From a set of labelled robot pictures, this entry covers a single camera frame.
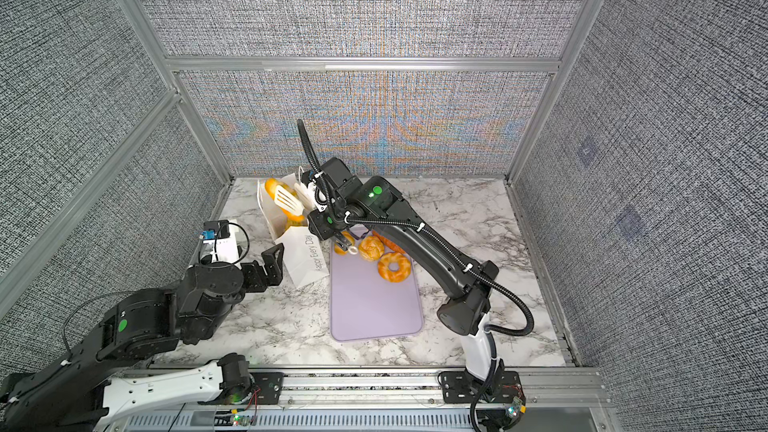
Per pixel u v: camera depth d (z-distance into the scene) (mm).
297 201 679
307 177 613
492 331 532
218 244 475
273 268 528
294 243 759
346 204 509
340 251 974
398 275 903
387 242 965
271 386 732
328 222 597
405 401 729
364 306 892
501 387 720
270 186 707
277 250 606
